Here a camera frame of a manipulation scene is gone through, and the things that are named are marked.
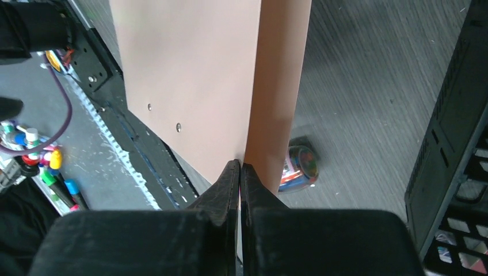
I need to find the pink cardboard folder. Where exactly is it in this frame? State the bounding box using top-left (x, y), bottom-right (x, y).
top-left (110, 1), bottom-right (311, 193)

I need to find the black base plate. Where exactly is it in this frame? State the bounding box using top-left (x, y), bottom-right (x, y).
top-left (62, 1), bottom-right (199, 209)

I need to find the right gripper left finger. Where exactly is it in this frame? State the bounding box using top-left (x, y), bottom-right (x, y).
top-left (187, 159), bottom-right (241, 227)

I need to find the marker pens box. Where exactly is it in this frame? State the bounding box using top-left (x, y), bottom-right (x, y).
top-left (1, 120), bottom-right (89, 215)

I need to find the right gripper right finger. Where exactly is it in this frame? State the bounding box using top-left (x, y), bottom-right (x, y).
top-left (241, 163), bottom-right (289, 221)

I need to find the clear jar of pins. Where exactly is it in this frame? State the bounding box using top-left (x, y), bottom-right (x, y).
top-left (278, 145), bottom-right (319, 193)

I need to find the black mesh file organizer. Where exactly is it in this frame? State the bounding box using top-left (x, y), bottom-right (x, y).
top-left (405, 1), bottom-right (487, 275)

